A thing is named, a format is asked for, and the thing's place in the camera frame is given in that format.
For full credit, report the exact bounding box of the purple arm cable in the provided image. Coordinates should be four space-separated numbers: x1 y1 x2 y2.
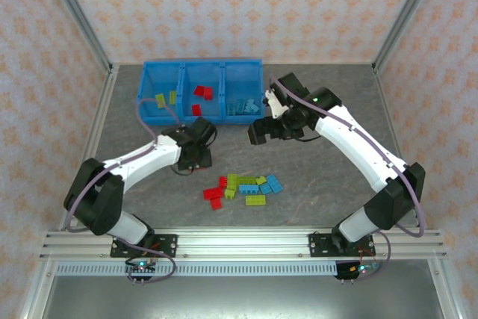
269 75 427 273
63 97 187 285

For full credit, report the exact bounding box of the aluminium table side rail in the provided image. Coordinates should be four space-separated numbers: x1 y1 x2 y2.
372 64 462 319
17 64 121 319

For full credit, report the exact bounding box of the aluminium frame post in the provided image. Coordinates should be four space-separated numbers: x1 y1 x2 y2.
372 0 446 74
38 0 114 74

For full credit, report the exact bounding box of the grey slotted cable duct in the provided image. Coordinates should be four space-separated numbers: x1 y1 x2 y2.
55 260 379 277

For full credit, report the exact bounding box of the aluminium mounting rail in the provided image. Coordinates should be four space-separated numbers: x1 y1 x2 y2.
39 226 448 261

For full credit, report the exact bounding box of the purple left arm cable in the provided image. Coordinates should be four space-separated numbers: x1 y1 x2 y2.
63 97 187 285

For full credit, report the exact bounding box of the grey metal panel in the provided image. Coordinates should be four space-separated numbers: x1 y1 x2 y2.
36 275 444 319

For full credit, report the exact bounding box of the blue three-compartment plastic bin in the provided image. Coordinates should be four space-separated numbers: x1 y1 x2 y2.
136 58 267 126

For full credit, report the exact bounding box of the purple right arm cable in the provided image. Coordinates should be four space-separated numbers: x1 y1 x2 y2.
269 75 427 273

